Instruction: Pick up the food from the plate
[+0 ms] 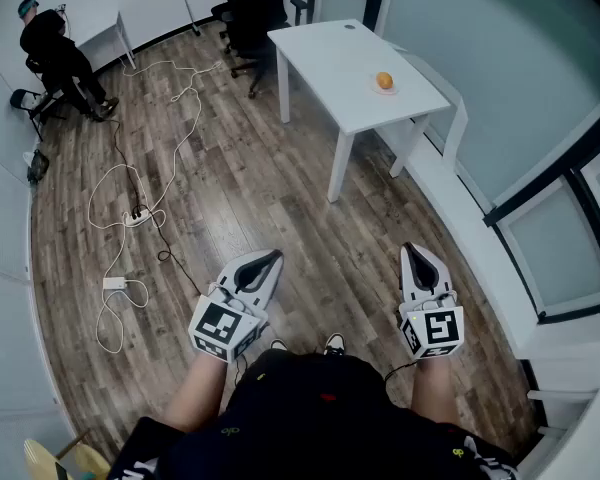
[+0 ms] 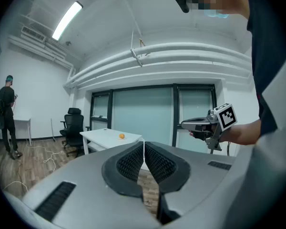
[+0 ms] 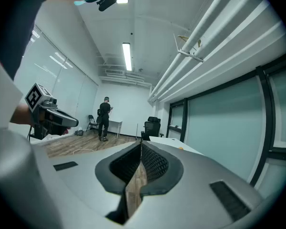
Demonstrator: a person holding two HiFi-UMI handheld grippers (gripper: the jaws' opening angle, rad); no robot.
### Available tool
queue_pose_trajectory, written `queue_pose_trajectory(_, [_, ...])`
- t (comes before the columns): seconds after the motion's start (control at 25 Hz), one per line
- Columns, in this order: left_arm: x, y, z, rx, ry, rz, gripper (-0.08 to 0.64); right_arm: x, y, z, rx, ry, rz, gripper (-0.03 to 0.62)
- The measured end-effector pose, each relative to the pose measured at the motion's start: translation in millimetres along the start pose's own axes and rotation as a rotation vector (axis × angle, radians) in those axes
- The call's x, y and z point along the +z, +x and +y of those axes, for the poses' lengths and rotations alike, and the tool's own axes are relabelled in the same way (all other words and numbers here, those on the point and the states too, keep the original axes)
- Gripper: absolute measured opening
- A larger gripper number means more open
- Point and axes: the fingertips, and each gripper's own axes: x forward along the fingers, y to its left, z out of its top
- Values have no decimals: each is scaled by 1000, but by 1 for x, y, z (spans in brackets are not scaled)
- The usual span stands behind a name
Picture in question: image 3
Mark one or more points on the black office chair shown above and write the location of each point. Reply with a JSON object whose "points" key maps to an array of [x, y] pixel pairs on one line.
{"points": [[152, 128]]}

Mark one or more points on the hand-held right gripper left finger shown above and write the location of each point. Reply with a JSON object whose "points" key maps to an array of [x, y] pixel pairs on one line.
{"points": [[81, 185]]}

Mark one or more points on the small white table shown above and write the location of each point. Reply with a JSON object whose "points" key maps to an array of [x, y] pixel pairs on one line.
{"points": [[115, 122]]}

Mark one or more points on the person's black shirt torso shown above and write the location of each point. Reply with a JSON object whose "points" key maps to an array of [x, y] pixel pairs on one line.
{"points": [[16, 20]]}

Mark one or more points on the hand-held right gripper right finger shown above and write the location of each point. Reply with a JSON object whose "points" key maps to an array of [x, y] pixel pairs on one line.
{"points": [[193, 175]]}

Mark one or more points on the black folding chair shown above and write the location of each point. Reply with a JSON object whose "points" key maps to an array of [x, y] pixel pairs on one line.
{"points": [[92, 123]]}

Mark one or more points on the dark bag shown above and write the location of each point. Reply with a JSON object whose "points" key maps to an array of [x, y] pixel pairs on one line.
{"points": [[79, 133]]}

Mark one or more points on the white ceiling pipe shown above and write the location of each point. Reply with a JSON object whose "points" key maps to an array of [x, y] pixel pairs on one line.
{"points": [[219, 44], [195, 39], [228, 61]]}

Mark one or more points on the black head camera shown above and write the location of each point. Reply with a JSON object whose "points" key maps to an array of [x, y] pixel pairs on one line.
{"points": [[108, 1]]}

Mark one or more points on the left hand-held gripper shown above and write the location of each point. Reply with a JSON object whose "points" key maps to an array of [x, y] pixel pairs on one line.
{"points": [[38, 118]]}

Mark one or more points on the white pipe bracket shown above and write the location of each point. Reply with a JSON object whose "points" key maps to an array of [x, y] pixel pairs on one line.
{"points": [[190, 55]]}

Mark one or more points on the white air vent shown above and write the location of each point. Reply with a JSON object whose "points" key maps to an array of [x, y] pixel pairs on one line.
{"points": [[115, 72]]}

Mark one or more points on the black-framed frosted window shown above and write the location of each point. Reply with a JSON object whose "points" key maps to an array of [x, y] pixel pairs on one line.
{"points": [[224, 123]]}

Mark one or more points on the large white desk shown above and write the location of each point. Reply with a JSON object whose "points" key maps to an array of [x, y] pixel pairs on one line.
{"points": [[166, 142]]}

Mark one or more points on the thin white pole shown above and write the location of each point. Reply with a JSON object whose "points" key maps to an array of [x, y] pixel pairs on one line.
{"points": [[137, 132]]}

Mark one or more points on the person's left forearm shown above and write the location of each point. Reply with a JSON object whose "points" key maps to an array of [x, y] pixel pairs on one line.
{"points": [[20, 116]]}

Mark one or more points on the person's left hand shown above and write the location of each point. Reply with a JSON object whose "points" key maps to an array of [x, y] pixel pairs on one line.
{"points": [[66, 130]]}

